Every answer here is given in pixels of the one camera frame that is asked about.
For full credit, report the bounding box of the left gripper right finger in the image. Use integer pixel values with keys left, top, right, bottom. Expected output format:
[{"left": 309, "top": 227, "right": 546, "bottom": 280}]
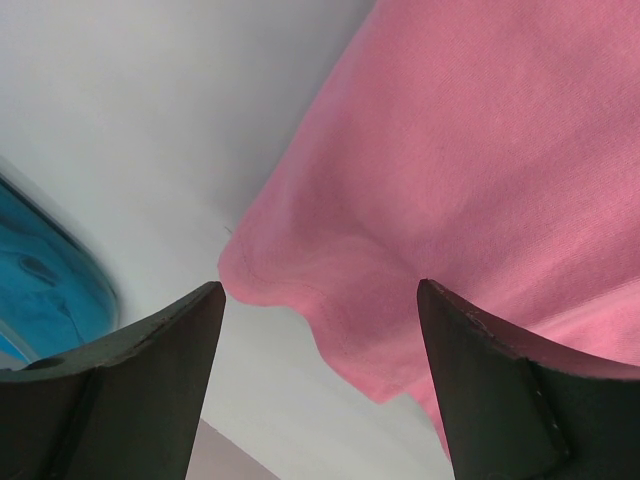
[{"left": 417, "top": 279, "right": 639, "bottom": 480}]

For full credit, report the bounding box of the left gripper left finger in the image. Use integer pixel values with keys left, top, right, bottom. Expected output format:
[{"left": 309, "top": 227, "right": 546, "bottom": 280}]
[{"left": 1, "top": 282, "right": 226, "bottom": 479}]

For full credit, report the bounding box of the translucent blue plastic bin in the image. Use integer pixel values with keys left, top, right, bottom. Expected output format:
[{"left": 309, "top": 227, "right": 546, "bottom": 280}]
[{"left": 0, "top": 154, "right": 121, "bottom": 371}]

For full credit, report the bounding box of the pink t shirt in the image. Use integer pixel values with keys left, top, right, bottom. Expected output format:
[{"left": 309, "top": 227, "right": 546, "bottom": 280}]
[{"left": 218, "top": 1, "right": 639, "bottom": 428}]

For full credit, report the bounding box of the crumpled blue t shirt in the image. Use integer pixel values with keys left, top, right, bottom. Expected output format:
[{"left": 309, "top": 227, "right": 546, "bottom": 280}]
[{"left": 0, "top": 199, "right": 106, "bottom": 361}]

